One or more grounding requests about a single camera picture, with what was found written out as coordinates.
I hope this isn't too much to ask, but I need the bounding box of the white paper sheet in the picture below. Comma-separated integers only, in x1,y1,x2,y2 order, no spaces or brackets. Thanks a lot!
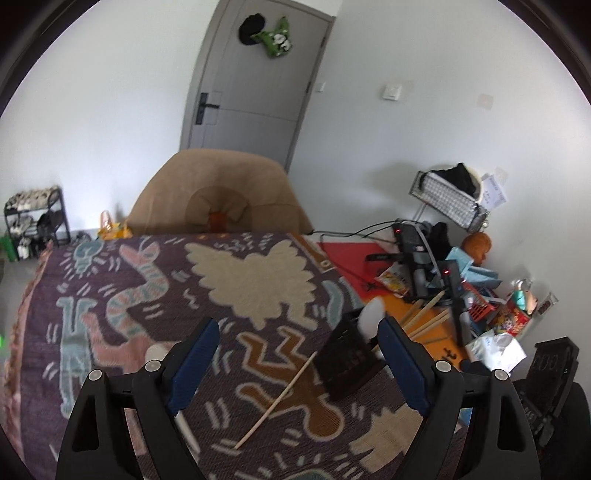
480,168,509,213

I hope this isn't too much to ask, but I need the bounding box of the red plastic basket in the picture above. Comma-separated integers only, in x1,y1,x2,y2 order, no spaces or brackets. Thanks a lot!
462,284,502,333

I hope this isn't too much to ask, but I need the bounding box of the orange plush toy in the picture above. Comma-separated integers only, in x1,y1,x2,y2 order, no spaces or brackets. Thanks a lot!
463,232,492,266

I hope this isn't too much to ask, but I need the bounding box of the blue cloth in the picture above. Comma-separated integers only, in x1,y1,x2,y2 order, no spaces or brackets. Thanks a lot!
445,247,502,287

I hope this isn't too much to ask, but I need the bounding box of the black door handle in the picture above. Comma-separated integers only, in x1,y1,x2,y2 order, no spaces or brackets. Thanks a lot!
195,92,219,124

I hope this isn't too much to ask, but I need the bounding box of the black cloth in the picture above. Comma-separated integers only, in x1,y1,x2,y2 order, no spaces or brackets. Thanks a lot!
436,162,481,197

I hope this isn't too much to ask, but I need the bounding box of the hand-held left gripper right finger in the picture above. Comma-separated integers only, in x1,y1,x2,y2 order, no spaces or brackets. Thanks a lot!
378,317,542,480

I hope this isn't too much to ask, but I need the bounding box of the green plush toy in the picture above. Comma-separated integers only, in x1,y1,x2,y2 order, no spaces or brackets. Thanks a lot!
256,16,293,58

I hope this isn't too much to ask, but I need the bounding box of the black adapter with red light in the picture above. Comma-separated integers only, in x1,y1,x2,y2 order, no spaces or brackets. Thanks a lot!
434,259,465,296

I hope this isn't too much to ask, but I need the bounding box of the yellow snack packet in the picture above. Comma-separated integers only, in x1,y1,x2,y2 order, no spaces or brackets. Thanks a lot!
374,268,411,296

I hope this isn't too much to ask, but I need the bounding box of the brown cushioned chair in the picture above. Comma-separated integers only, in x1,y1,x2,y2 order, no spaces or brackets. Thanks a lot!
126,148,314,237

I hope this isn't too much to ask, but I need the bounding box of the black utensil basket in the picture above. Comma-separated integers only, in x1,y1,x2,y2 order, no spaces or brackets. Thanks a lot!
316,308,393,401

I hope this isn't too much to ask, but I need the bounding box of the yellow bag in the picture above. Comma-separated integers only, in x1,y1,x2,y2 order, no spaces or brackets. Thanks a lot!
98,210,134,241

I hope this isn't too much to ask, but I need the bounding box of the white plastic bag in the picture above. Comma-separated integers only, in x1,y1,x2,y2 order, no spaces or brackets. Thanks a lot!
464,332,527,370

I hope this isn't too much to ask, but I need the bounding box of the black camera device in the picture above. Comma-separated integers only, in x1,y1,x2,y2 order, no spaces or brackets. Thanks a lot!
367,222,451,301

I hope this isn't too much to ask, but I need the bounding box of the grey door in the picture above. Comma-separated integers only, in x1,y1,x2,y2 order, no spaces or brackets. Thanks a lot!
179,0,335,174

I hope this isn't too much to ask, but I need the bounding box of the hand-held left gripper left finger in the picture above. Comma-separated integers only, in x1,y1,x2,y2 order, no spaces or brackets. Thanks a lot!
55,318,221,480

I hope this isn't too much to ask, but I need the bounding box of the white plastic spoon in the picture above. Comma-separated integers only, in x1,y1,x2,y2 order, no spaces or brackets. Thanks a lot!
361,298,386,344

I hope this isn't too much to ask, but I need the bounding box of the black hat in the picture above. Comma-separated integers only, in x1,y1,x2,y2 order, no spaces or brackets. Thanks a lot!
238,14,267,46

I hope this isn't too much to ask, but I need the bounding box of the pile of shoes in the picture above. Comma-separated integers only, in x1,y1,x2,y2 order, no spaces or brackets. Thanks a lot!
6,187,61,259

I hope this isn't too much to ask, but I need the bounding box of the red mat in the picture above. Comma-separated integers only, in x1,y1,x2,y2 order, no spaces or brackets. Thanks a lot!
318,237,402,296

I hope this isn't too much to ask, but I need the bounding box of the printed fringed blanket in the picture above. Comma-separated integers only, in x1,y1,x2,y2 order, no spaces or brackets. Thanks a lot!
0,231,467,480

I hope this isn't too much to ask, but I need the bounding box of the black shoe rack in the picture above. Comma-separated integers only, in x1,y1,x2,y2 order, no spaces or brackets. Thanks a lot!
4,185,71,261

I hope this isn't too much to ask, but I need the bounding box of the colourful snack bag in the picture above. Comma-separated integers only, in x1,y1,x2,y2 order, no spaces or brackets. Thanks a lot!
492,300,532,337

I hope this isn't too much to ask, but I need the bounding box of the small toy figure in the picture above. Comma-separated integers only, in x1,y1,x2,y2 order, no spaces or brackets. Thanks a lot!
510,279,539,315

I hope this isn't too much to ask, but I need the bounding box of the black cable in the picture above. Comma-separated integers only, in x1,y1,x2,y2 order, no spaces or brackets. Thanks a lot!
318,220,402,243

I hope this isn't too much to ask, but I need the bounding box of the wooden chopstick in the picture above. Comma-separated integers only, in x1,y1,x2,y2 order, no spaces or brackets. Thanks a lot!
401,290,448,326
409,309,451,340
235,351,319,450

